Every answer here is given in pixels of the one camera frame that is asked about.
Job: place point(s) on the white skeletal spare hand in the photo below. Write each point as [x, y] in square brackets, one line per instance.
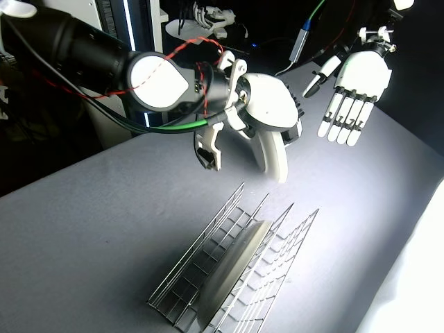
[222, 17]

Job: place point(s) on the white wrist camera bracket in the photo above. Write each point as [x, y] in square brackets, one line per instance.
[211, 138]

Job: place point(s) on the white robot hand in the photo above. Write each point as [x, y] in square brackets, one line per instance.
[270, 104]
[364, 76]

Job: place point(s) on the white dark-rimmed ginkgo plate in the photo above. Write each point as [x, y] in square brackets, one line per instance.
[236, 263]

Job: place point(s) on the grey table cloth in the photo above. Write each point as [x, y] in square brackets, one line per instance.
[86, 225]

